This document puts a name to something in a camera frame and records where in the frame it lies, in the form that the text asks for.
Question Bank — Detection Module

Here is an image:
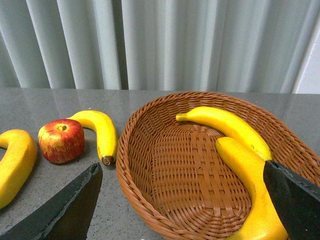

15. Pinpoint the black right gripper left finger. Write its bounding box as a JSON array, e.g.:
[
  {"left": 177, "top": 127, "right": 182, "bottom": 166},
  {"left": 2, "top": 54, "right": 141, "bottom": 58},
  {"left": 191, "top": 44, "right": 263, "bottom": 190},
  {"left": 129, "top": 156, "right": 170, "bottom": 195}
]
[{"left": 0, "top": 163, "right": 103, "bottom": 240}]

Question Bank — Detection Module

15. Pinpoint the orange-yellow banana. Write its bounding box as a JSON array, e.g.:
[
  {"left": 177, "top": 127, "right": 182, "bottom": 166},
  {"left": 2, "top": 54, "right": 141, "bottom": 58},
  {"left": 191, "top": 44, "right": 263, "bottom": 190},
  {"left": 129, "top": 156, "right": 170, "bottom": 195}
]
[
  {"left": 0, "top": 129, "right": 38, "bottom": 209},
  {"left": 215, "top": 137, "right": 289, "bottom": 240}
]

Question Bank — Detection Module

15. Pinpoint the right brown wicker basket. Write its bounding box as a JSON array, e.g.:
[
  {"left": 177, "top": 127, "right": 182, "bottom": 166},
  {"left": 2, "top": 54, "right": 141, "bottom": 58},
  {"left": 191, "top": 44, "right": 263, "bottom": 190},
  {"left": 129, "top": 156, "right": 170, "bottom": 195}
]
[{"left": 116, "top": 92, "right": 320, "bottom": 240}]

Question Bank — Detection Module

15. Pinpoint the white pleated curtain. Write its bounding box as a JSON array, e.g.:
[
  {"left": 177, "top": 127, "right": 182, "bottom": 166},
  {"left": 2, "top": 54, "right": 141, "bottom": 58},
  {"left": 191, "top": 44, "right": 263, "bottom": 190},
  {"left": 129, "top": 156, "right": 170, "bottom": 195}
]
[{"left": 0, "top": 0, "right": 320, "bottom": 94}]

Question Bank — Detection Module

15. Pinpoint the yellow banana in basket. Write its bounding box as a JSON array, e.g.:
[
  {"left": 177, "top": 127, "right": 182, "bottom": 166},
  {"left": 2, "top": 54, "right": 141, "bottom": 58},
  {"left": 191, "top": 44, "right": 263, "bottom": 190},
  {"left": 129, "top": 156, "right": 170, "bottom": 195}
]
[{"left": 175, "top": 106, "right": 272, "bottom": 160}]

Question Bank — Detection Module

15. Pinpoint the red yellow apple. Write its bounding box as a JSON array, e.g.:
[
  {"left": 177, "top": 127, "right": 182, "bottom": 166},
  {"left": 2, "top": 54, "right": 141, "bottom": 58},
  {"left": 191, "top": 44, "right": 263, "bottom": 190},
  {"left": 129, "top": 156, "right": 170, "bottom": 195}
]
[{"left": 38, "top": 118, "right": 85, "bottom": 165}]

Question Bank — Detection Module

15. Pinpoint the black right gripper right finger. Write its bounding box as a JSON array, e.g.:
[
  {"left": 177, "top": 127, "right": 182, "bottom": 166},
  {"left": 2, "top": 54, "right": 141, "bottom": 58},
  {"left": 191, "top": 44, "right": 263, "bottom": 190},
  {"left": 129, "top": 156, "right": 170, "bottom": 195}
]
[{"left": 263, "top": 160, "right": 320, "bottom": 240}]

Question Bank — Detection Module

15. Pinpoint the yellow banana brown tip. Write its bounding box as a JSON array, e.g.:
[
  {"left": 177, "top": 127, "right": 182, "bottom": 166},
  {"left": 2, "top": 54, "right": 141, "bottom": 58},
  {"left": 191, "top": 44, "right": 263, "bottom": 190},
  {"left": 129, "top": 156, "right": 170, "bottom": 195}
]
[{"left": 67, "top": 110, "right": 118, "bottom": 166}]

